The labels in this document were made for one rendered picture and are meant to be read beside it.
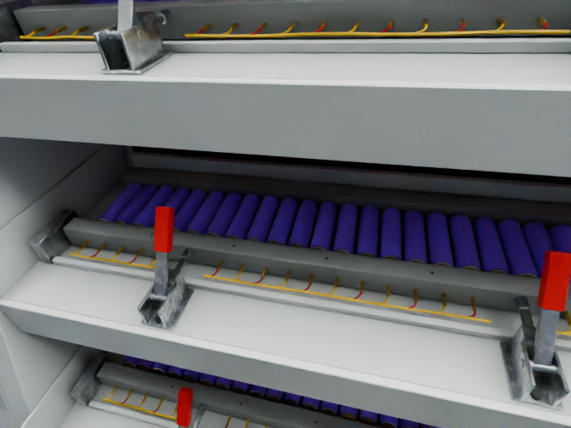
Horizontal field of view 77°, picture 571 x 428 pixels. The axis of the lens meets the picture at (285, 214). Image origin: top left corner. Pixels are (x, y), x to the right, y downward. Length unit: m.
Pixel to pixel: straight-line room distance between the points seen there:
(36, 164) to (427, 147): 0.35
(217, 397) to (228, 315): 0.16
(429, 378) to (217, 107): 0.22
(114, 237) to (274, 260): 0.16
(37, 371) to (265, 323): 0.27
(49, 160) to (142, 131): 0.19
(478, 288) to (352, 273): 0.09
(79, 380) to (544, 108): 0.49
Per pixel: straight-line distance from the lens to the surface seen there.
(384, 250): 0.32
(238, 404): 0.44
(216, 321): 0.30
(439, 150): 0.21
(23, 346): 0.45
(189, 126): 0.23
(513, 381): 0.30
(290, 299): 0.30
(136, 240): 0.36
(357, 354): 0.28
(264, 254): 0.31
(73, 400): 0.53
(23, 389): 0.47
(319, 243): 0.32
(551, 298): 0.27
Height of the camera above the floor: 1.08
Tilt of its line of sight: 21 degrees down
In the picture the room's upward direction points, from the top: 1 degrees clockwise
